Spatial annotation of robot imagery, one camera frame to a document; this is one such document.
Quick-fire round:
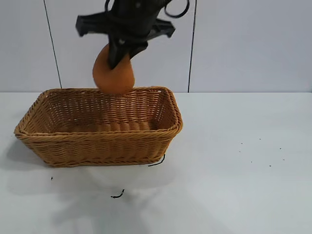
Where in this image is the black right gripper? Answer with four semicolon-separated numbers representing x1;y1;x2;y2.
76;0;176;71

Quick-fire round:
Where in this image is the brown woven wicker basket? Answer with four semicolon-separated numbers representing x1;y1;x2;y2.
14;85;184;168

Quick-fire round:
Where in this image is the black looped cable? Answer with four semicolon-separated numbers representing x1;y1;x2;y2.
162;0;190;18

